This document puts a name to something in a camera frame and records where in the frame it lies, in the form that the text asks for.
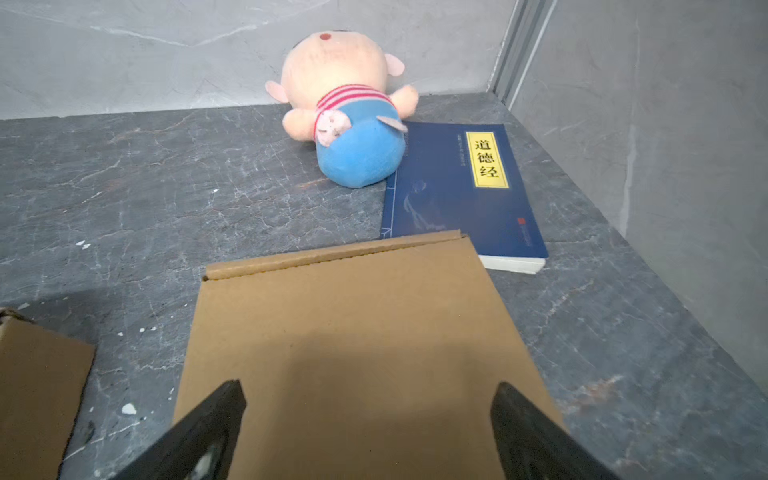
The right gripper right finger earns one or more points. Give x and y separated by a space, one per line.
531 446

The brown cardboard box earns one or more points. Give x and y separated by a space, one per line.
375 360

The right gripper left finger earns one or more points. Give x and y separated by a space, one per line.
201 445

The dark blue book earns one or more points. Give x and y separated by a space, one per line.
464 177

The brown cardboard sheet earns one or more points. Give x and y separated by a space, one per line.
43 375

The plush doll striped shirt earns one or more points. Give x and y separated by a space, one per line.
335 83

